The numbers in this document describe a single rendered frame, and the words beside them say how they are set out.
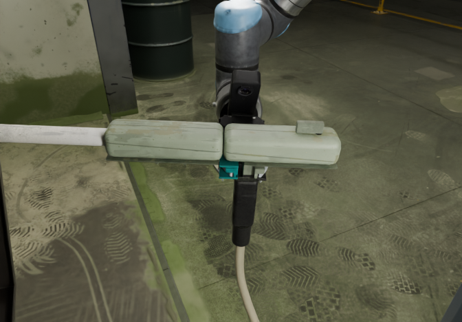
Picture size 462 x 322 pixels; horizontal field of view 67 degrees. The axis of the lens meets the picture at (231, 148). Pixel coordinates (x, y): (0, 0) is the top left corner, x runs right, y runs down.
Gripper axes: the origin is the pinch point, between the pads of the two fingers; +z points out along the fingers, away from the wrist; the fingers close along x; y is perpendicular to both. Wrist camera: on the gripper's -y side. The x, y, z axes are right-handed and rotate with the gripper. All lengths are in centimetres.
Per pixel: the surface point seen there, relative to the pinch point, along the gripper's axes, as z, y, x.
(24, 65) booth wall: -151, 45, 110
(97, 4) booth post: -169, 14, 72
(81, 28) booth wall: -164, 26, 81
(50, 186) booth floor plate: -91, 80, 79
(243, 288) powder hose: -0.4, 27.4, -2.1
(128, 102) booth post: -172, 74, 61
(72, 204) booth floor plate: -77, 79, 64
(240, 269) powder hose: -0.7, 22.5, -1.3
